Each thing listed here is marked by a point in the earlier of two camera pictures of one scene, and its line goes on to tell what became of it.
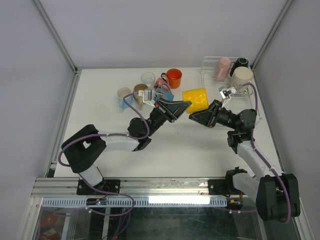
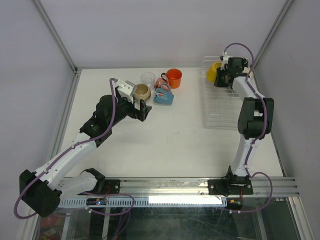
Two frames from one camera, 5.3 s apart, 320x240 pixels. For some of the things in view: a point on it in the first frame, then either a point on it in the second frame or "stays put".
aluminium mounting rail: x=57 y=187 stays put
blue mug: x=167 y=95 stays put
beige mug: x=140 y=98 stays put
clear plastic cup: x=149 y=79 stays put
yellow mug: x=198 y=98 -> x=211 y=71
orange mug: x=173 y=76 stays put
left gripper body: x=159 y=117 -> x=125 y=107
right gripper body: x=226 y=118 -> x=221 y=77
